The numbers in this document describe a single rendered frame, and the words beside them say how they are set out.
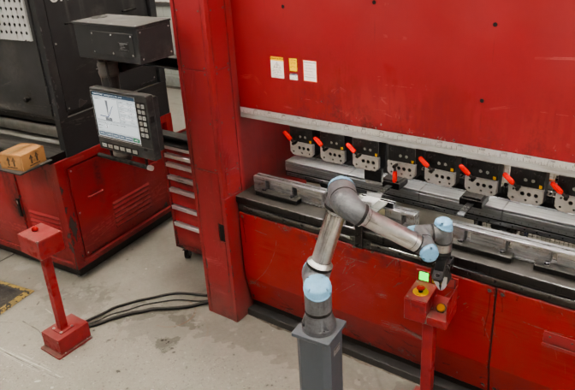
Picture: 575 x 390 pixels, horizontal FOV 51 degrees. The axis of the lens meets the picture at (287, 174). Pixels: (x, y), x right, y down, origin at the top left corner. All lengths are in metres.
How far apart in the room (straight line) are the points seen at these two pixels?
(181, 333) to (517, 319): 2.05
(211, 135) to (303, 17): 0.86
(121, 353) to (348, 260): 1.54
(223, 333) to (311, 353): 1.36
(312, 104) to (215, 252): 1.19
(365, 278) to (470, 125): 1.03
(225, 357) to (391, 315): 1.05
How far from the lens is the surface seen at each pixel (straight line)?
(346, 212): 2.37
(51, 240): 3.73
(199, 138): 3.53
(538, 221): 3.22
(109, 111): 3.44
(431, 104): 2.88
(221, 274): 3.90
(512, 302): 3.03
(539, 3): 2.65
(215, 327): 4.02
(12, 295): 4.82
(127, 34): 3.19
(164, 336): 4.03
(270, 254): 3.67
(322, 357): 2.67
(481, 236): 3.06
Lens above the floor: 2.43
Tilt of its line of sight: 24 degrees down
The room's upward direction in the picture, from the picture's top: 3 degrees counter-clockwise
